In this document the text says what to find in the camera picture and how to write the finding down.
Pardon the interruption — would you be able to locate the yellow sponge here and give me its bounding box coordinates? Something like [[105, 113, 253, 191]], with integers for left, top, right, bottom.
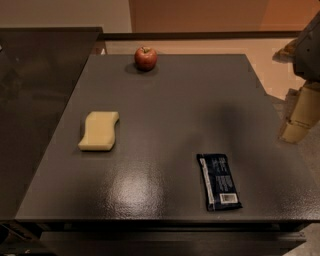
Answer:
[[78, 111, 119, 151]]

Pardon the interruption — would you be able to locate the red apple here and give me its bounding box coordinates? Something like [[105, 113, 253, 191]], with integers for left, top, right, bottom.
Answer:
[[134, 47, 157, 71]]

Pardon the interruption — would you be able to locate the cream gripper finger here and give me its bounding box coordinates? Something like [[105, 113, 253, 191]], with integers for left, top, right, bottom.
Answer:
[[279, 81, 320, 144], [273, 39, 297, 63]]

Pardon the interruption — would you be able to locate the dark blue snack bar wrapper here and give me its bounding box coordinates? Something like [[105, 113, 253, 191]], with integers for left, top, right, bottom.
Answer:
[[196, 154, 242, 211]]

